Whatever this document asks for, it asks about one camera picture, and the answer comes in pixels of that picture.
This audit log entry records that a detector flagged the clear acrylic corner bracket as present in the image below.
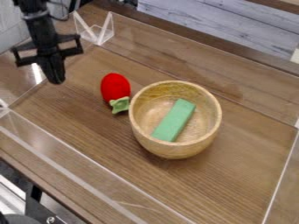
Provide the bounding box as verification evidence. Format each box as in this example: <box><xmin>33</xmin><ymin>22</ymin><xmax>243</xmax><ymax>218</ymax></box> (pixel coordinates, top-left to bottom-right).
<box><xmin>72</xmin><ymin>12</ymin><xmax>115</xmax><ymax>46</ymax></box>

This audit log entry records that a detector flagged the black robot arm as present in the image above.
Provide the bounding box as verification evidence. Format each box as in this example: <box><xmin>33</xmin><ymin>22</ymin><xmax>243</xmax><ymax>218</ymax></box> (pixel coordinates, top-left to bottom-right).
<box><xmin>11</xmin><ymin>0</ymin><xmax>83</xmax><ymax>85</ymax></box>

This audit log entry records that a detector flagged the wooden bowl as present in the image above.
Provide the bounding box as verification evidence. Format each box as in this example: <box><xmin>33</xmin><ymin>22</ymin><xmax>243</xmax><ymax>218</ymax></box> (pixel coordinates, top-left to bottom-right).
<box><xmin>128</xmin><ymin>80</ymin><xmax>222</xmax><ymax>159</ymax></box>

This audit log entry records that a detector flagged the clear acrylic front wall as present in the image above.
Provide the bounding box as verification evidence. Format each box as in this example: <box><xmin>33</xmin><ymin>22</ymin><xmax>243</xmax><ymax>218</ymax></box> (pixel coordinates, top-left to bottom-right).
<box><xmin>0</xmin><ymin>100</ymin><xmax>195</xmax><ymax>224</ymax></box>

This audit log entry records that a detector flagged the green rectangular block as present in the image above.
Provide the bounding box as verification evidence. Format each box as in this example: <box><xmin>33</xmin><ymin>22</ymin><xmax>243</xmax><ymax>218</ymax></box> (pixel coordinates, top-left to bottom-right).
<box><xmin>151</xmin><ymin>99</ymin><xmax>196</xmax><ymax>142</ymax></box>

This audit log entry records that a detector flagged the red plush object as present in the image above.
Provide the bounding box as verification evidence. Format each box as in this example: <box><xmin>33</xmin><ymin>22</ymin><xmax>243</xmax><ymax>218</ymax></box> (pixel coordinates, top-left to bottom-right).
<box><xmin>100</xmin><ymin>73</ymin><xmax>131</xmax><ymax>102</ymax></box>

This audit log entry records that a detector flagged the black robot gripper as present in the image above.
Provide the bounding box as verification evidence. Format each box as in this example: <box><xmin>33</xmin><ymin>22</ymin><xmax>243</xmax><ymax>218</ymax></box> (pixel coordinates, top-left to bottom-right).
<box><xmin>11</xmin><ymin>14</ymin><xmax>83</xmax><ymax>84</ymax></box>

